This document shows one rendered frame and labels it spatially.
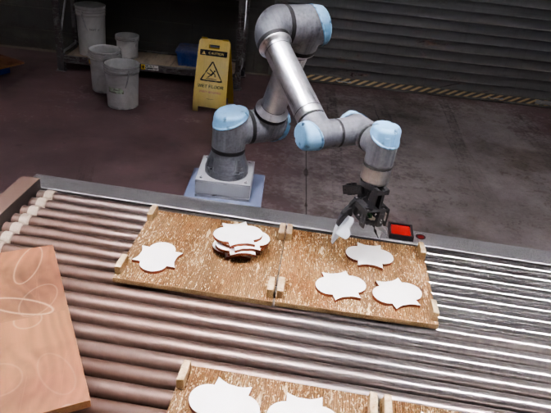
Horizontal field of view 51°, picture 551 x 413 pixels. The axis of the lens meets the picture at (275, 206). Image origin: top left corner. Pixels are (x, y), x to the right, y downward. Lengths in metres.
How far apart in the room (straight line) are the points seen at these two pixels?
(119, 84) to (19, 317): 3.91
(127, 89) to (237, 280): 3.70
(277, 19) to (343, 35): 4.52
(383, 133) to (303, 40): 0.43
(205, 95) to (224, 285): 3.71
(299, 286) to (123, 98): 3.77
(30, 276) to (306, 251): 0.73
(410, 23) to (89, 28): 3.14
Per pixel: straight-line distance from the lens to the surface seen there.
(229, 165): 1.96
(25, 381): 1.15
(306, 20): 1.70
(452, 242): 1.89
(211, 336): 1.38
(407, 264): 1.69
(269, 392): 1.24
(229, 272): 1.54
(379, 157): 1.45
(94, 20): 6.01
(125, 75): 5.02
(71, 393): 1.11
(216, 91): 5.07
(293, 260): 1.60
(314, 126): 1.43
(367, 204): 1.52
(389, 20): 6.16
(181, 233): 1.68
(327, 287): 1.51
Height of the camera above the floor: 1.85
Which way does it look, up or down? 30 degrees down
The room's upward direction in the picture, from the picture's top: 6 degrees clockwise
